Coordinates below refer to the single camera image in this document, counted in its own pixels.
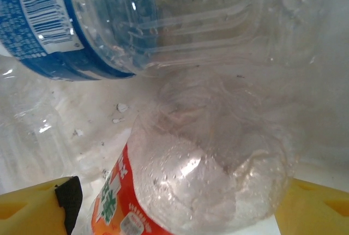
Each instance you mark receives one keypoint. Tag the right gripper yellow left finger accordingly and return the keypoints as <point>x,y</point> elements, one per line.
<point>30,213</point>

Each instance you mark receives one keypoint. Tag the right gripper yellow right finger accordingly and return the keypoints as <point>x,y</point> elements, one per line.
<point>319,213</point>

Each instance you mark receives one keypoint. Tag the orange label clear bottle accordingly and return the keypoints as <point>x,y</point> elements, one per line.
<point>191,186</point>

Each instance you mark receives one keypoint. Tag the large clear unlabelled bottle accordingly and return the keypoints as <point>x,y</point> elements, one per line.
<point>27,126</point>

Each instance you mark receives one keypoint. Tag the blue label bottle white cap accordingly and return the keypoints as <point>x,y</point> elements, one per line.
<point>54,14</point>

